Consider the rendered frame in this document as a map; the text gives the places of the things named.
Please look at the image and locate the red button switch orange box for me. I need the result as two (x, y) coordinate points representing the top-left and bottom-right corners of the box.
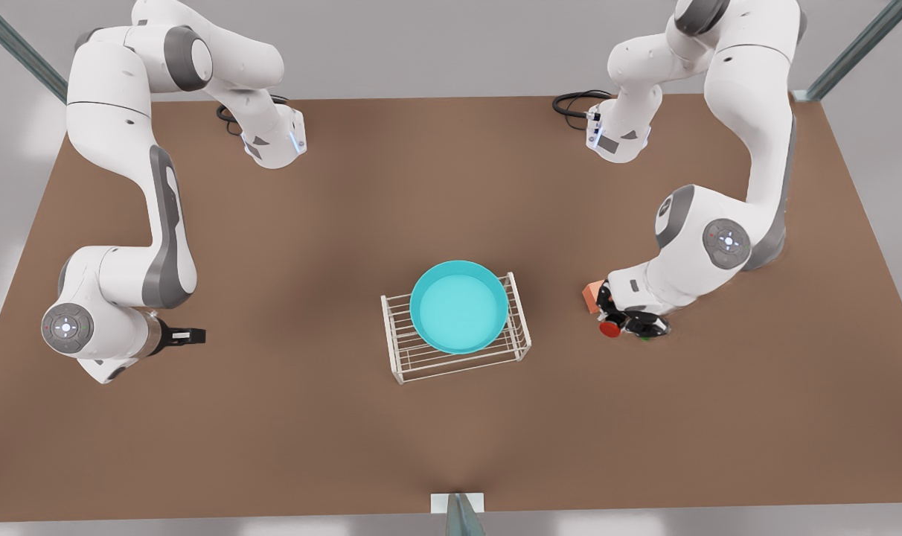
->
(582, 281), (622, 339)

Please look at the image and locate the turquoise round plate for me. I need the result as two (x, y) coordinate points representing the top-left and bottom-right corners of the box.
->
(410, 261), (511, 355)

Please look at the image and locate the white wire shelf rack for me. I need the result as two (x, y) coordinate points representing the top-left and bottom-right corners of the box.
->
(380, 272), (533, 386)

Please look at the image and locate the black cable loop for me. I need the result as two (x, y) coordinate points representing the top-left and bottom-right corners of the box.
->
(216, 94), (290, 137)
(552, 90), (615, 132)

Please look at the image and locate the silver frame post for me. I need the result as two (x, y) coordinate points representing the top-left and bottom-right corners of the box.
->
(431, 492), (486, 536)
(793, 0), (902, 103)
(0, 0), (69, 104)

